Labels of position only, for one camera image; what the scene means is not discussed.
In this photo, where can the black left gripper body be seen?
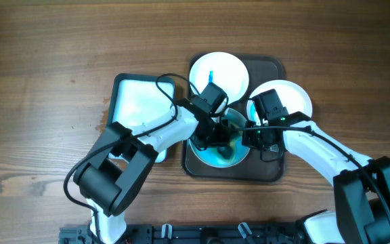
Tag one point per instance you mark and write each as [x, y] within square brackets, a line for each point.
[217, 133]

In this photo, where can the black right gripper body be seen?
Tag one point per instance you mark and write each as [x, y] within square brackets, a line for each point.
[258, 139]

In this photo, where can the green yellow sponge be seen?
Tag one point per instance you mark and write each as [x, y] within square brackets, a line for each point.
[226, 152]

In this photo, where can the white plate with blue smear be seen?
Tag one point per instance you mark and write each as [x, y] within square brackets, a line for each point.
[292, 96]

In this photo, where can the white plate with blue streak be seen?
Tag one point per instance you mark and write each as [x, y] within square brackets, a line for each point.
[224, 70]

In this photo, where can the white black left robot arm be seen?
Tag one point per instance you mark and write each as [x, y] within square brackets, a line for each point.
[111, 175]

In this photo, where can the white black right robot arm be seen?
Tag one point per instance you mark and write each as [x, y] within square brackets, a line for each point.
[361, 184]

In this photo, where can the dark brown serving tray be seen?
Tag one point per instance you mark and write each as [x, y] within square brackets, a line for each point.
[258, 167]

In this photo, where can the dark green soapy water tray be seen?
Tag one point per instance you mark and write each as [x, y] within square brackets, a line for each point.
[141, 102]

